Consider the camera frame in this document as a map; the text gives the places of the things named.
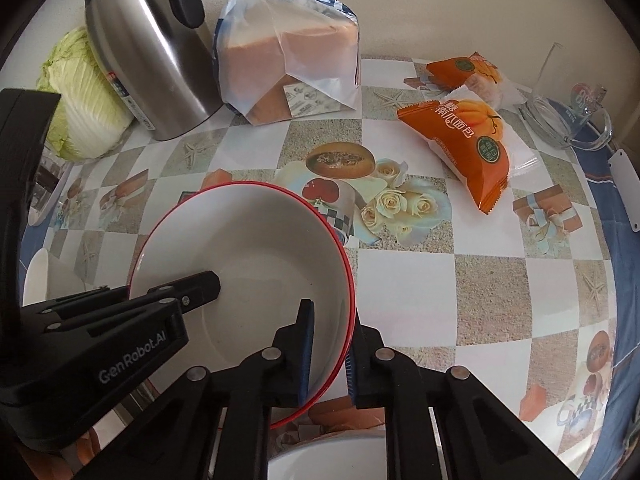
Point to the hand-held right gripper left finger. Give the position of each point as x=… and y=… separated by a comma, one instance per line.
x=306, y=360

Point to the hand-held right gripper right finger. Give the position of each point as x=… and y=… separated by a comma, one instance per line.
x=350, y=380

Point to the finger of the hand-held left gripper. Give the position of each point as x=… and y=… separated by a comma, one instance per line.
x=200, y=287

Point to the strawberry print bowl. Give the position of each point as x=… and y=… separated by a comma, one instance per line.
x=250, y=260

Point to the pale blue bowl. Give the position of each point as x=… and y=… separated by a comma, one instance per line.
x=325, y=462

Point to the small white bowl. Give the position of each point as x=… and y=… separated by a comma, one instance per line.
x=45, y=280

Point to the checkered printed tablecloth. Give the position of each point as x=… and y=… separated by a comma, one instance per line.
x=450, y=285

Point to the napa cabbage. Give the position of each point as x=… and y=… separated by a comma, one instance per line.
x=80, y=110

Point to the steel thermos jug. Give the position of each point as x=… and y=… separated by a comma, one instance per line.
x=150, y=60

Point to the bagged sliced bread loaf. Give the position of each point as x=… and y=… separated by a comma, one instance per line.
x=280, y=60

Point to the orange snack packet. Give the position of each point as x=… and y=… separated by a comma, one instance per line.
x=460, y=145
x=465, y=67

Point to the clear glass mug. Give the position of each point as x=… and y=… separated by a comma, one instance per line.
x=550, y=115

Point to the white power strip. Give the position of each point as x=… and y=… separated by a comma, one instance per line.
x=625, y=180

